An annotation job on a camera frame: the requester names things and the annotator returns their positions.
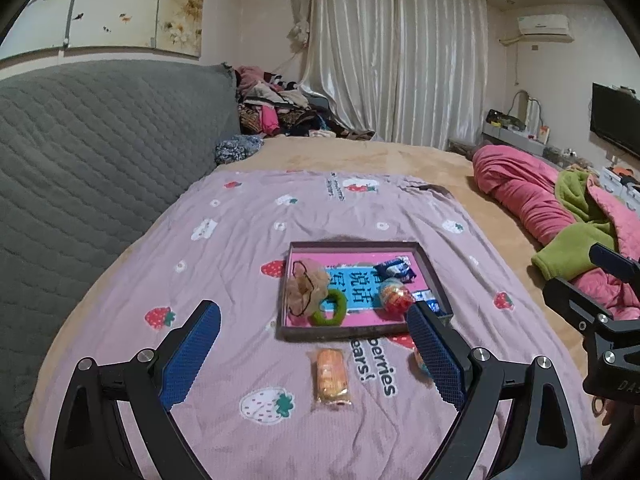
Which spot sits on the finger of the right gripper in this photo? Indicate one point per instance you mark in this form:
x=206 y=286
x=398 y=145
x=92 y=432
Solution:
x=623 y=268

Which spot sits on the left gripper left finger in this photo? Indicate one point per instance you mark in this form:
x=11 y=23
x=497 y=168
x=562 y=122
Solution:
x=90 y=440

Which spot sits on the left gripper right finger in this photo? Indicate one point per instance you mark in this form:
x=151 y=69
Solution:
x=539 y=441

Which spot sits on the blue snack packet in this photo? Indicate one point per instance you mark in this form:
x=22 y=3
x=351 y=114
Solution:
x=427 y=296

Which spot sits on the green fuzzy scrunchie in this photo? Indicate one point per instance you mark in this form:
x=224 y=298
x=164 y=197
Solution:
x=332 y=311

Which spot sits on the green fleece garment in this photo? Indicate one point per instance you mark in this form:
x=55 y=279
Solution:
x=567 y=254

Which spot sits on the pink quilt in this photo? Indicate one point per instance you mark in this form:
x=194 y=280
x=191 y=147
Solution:
x=525 y=185

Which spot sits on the blue white surprise egg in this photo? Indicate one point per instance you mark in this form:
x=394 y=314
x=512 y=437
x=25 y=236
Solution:
x=421 y=366

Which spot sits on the black television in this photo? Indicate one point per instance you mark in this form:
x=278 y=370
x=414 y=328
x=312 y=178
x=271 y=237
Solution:
x=615 y=117

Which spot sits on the cluttered side desk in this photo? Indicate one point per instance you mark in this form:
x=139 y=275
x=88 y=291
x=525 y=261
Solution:
x=532 y=137

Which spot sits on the red surprise egg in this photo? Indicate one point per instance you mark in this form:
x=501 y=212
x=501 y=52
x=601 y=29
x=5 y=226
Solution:
x=395 y=297

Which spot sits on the orange wrapped biscuit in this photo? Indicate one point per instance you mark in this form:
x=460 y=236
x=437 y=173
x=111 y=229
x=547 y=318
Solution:
x=330 y=378

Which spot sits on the small blue candy packet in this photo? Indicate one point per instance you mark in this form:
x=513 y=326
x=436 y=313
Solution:
x=398 y=268

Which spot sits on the pink and blue book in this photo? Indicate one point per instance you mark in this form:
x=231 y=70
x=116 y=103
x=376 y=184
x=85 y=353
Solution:
x=353 y=274

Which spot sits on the white air conditioner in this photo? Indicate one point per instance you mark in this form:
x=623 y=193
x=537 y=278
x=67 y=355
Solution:
x=542 y=28

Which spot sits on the grey shallow box tray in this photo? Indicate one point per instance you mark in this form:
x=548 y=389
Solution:
x=301 y=330

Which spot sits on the beige sheer scrunchie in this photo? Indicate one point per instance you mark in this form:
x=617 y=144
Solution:
x=306 y=288

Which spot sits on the grey quilted headboard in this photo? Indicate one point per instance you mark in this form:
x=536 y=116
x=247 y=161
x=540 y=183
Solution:
x=92 y=154

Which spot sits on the white striped curtain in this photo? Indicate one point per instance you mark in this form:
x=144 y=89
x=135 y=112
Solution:
x=410 y=71

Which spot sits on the blue patterned cloth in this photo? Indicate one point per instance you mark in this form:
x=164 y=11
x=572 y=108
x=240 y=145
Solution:
x=237 y=148

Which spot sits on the pile of clothes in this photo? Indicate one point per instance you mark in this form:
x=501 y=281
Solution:
x=269 y=105

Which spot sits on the flower wall painting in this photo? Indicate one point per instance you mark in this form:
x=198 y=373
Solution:
x=166 y=25

